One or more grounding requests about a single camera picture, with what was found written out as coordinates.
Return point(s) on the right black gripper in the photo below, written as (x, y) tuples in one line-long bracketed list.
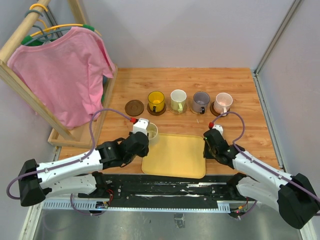
[(206, 155)]

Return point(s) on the pink translucent cup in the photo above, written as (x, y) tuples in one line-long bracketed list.
[(222, 103)]

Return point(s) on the large woven rattan coaster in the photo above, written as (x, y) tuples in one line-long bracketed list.
[(175, 111)]

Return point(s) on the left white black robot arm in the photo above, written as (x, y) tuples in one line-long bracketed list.
[(78, 174)]

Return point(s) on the purple translucent mug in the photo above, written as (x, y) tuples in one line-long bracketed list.
[(201, 98)]

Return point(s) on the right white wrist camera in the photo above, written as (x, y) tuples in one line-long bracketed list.
[(216, 127)]

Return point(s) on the aluminium frame rail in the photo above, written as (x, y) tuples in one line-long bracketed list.
[(293, 9)]

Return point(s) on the white mug green handle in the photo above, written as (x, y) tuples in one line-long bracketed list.
[(178, 100)]

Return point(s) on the small woven rattan coaster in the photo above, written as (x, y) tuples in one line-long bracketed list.
[(198, 109)]

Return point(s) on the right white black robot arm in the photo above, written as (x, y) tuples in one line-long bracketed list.
[(292, 196)]

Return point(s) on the cream mug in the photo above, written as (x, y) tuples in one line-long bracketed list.
[(153, 134)]

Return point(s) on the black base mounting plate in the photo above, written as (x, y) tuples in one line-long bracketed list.
[(163, 192)]

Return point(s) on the yellow plastic tray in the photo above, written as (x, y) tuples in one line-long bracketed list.
[(176, 155)]

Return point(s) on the yellow transparent cup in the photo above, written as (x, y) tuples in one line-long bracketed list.
[(156, 101)]

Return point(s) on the pink t-shirt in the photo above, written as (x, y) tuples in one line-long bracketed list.
[(67, 74)]

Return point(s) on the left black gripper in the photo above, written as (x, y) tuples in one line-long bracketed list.
[(144, 151)]

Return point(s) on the yellow green hanger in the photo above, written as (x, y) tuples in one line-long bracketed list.
[(79, 15)]

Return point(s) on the brown wooden coaster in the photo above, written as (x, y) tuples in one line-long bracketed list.
[(217, 113), (134, 108), (153, 110)]

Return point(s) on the wooden clothes rack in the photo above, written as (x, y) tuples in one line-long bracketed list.
[(80, 137)]

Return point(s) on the grey teal hanger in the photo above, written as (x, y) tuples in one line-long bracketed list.
[(45, 36)]

